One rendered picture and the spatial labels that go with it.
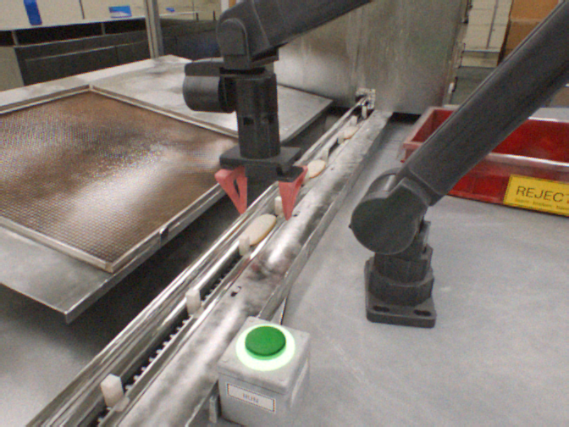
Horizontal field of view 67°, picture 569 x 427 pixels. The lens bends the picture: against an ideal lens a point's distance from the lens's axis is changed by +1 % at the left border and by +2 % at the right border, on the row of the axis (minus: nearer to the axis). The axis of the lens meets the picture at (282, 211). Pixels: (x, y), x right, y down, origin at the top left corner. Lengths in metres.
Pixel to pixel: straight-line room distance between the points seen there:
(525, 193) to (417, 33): 0.60
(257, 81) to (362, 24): 0.83
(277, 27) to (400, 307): 0.37
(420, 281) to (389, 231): 0.09
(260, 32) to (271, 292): 0.31
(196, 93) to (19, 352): 0.38
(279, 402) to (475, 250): 0.46
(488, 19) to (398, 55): 6.32
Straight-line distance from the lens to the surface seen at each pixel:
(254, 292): 0.54
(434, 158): 0.50
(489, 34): 7.64
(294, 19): 0.51
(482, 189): 0.92
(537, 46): 0.47
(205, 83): 0.59
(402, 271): 0.56
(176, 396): 0.44
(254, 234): 0.66
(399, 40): 1.33
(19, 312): 0.67
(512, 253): 0.78
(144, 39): 3.07
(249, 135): 0.56
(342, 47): 1.36
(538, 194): 0.91
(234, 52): 0.53
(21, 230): 0.65
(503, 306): 0.66
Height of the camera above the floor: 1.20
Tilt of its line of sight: 28 degrees down
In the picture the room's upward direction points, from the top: straight up
